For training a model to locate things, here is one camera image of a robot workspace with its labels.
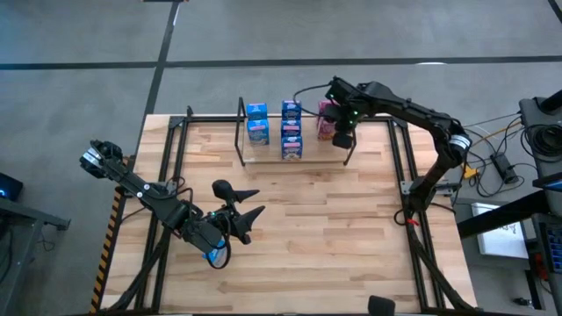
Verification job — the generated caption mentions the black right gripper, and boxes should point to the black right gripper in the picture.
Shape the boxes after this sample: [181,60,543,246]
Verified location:
[325,76,383,133]

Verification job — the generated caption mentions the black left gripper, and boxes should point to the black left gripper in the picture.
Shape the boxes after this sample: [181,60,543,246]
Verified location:
[177,190,267,255]

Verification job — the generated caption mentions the magenta Raisin Bran box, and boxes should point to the magenta Raisin Bran box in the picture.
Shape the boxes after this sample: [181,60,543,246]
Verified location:
[316,116,338,142]
[317,99,337,119]

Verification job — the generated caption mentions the light blue Rice Krispies box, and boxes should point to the light blue Rice Krispies box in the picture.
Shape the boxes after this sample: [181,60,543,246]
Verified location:
[202,240,230,269]
[247,118,270,147]
[246,103,269,121]

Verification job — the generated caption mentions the yellow black hazard tape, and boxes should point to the yellow black hazard tape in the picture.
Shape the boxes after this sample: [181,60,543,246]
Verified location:
[89,155,133,314]

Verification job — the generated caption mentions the black power adapter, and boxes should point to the black power adapter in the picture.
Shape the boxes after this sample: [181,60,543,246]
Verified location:
[490,151,520,185]

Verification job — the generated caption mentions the grey equipment cart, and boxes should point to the grey equipment cart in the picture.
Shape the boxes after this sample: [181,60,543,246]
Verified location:
[518,90,562,179]

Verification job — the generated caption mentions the black metal beam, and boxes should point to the black metal beam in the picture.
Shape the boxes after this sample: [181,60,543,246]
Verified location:
[456,189,562,241]

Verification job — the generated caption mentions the white board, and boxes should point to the white board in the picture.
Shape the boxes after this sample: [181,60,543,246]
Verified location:
[471,201,530,260]

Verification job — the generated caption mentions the grey metal table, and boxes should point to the grey metal table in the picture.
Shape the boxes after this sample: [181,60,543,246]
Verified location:
[0,196,72,308]

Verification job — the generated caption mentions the dark screen blue glow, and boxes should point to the dark screen blue glow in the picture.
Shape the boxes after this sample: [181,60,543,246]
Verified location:
[532,171,562,193]

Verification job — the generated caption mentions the black monitor blue light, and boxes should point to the black monitor blue light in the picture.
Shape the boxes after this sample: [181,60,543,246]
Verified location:
[0,171,25,202]

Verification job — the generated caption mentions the black keyboard blue keys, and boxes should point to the black keyboard blue keys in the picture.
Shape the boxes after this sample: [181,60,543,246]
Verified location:
[538,221,562,274]

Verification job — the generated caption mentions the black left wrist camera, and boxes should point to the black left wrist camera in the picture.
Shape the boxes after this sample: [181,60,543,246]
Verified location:
[211,178,238,206]

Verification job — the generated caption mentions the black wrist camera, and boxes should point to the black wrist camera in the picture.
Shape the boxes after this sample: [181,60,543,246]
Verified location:
[211,178,238,206]
[332,131,355,150]

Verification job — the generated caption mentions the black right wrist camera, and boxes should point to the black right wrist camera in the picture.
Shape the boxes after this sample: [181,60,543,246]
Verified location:
[332,131,355,150]

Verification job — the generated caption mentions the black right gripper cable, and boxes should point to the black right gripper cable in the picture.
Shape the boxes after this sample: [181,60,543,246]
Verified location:
[292,83,335,118]

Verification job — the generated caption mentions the black wire shelf rack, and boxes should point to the black wire shelf rack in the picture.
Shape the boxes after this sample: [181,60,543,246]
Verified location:
[231,95,356,169]

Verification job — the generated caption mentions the black aluminium table frame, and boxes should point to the black aluminium table frame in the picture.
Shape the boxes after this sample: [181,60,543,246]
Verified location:
[99,104,479,315]

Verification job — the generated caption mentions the yellow cable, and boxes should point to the yellow cable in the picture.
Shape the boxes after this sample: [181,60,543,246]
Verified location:
[447,120,524,181]

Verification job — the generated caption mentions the coiled black cable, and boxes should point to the coiled black cable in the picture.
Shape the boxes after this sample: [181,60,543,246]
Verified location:
[521,123,562,160]

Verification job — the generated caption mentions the red handled tool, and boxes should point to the red handled tool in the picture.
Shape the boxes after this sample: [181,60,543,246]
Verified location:
[531,250,551,282]

